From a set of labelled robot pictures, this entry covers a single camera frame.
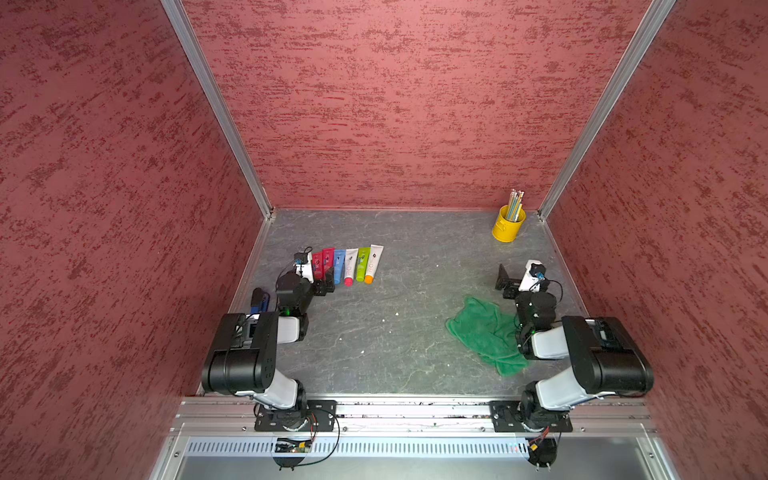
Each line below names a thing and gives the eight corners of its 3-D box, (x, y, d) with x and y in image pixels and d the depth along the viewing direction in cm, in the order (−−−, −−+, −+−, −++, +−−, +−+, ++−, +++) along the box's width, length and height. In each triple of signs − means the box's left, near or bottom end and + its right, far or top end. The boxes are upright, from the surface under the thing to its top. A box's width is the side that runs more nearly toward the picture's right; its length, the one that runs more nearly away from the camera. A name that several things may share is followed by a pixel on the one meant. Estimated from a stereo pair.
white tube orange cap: (361, 283, 102) (360, 279, 100) (371, 247, 112) (370, 244, 110) (374, 285, 101) (374, 281, 100) (383, 249, 111) (383, 245, 110)
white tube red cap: (342, 286, 100) (341, 283, 99) (346, 251, 110) (346, 248, 108) (354, 286, 100) (354, 283, 99) (358, 251, 110) (357, 248, 108)
